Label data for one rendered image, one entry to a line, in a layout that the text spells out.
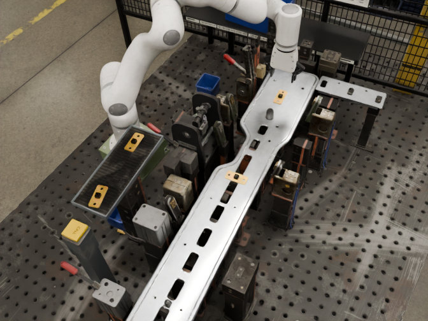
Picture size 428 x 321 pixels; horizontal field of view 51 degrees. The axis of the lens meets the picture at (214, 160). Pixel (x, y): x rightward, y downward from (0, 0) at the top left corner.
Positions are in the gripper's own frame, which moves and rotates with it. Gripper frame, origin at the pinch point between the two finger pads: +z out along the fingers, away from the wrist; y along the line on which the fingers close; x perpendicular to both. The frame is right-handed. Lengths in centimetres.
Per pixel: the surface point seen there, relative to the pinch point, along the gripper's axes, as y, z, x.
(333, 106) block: 22.0, 14.0, 6.2
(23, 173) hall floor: -159, 112, -37
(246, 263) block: 18, 10, -78
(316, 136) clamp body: 20.2, 19.6, -8.2
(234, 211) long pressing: 5, 12, -60
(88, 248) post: -30, 5, -96
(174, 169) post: -19, 3, -58
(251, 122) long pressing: -5.7, 12.1, -18.5
